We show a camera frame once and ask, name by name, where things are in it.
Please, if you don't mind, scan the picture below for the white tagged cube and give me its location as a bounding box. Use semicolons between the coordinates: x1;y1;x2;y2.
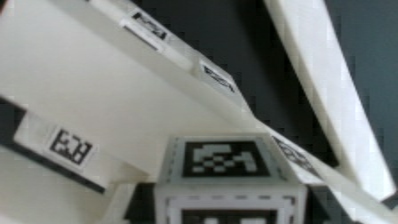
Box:
155;135;307;224

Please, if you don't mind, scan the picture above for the white chair back frame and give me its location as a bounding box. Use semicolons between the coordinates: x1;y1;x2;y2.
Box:
0;0;398;224

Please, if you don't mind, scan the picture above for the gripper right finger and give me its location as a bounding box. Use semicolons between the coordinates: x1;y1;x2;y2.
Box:
304;186;350;224

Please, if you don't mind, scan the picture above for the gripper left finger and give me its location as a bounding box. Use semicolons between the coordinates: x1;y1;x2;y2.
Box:
124;183;155;224

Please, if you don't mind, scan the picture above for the white obstacle fence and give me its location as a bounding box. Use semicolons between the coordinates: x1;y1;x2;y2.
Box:
263;0;398;200

